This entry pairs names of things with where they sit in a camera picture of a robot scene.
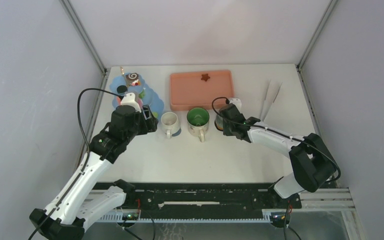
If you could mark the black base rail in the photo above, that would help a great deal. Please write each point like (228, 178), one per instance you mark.
(172, 202)

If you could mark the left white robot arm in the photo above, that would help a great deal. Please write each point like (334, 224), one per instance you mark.
(68, 216)

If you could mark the pink dessert tray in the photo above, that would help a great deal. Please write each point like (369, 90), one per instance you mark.
(187, 90)

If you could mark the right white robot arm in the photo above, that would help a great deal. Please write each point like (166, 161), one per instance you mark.
(312, 163)

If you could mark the floral mug green inside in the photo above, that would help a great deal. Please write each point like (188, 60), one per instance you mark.
(198, 120)

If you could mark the pink swirl roll cake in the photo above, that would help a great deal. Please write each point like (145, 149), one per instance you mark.
(140, 103)

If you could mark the cream ceramic mug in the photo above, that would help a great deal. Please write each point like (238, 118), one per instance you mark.
(170, 123)

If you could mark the metal serving tongs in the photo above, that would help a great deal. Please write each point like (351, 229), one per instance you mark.
(270, 92)

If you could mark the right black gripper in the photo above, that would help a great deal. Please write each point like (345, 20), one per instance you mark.
(226, 131)

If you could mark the brown swirl roll cake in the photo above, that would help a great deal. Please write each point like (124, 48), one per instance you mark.
(132, 79)

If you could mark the dark green ceramic mug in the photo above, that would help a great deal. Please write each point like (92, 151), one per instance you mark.
(219, 120)

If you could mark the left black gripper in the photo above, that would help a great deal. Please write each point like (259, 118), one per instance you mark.
(149, 125)

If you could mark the brown star cookie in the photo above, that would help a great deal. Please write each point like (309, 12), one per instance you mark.
(205, 77)

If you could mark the black round cookie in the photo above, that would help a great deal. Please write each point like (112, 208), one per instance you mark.
(122, 89)

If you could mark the blue-grey round coaster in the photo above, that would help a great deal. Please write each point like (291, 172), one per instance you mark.
(177, 133)

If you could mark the blue three-tier cake stand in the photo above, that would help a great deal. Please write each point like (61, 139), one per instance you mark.
(151, 98)

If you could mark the orange round coaster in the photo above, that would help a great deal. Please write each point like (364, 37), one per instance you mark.
(217, 127)

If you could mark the green swirl roll cake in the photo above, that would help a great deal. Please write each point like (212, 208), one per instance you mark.
(142, 94)

